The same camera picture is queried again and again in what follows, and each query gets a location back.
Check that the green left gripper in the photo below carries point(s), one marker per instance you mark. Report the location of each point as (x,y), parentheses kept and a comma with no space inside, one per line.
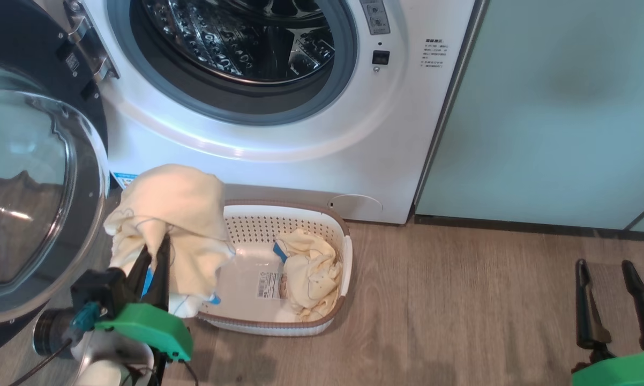
(150,327)

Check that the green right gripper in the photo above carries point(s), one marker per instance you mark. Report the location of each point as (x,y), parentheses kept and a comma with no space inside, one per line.
(627,372)

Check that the pale yellow bear-print garment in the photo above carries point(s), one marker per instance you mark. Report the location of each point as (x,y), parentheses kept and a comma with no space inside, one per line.
(177,214)
(311,273)

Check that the round dark glass washer door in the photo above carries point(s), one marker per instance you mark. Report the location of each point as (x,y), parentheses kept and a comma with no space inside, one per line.
(27,187)

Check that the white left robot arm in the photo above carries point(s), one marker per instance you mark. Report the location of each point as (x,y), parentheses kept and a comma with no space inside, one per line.
(107,367)

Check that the white perforated laundry basket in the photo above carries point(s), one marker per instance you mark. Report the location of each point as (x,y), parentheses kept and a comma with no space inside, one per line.
(252,257)

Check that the product label in basket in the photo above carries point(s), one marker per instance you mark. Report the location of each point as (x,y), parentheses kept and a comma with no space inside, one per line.
(269,285)

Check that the white front-load washing machine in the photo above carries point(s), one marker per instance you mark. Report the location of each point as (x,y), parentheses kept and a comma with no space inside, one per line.
(300,161)

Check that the wide pale green cabinet door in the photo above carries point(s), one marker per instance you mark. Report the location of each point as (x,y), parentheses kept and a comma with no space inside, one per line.
(541,118)

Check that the chrome washer door hinge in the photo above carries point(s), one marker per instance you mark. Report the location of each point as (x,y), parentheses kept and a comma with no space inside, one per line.
(89,43)

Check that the black door latch socket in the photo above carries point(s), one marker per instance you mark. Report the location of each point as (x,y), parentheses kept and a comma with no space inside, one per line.
(381,57)

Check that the blue energy label sticker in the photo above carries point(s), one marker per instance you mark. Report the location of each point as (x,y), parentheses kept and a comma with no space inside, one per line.
(124,179)

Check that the black left wrist cylinder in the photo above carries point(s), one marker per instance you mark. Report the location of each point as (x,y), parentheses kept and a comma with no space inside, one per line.
(51,332)

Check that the dark cabinet plinth strip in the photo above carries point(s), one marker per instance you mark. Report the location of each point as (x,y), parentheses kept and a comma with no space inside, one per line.
(515,226)

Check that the round drain filter cover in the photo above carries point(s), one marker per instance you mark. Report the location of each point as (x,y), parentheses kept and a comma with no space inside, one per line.
(354,206)

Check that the steel washer drum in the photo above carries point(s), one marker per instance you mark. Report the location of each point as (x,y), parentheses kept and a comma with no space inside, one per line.
(236,43)

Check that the printed text sticker on washer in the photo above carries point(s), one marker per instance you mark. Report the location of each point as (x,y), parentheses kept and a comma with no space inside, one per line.
(434,53)

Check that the grey instruction sticker on washer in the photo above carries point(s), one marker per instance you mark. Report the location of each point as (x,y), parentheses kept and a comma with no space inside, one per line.
(375,16)

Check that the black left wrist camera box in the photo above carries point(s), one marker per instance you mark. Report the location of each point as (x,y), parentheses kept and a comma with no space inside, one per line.
(99,292)

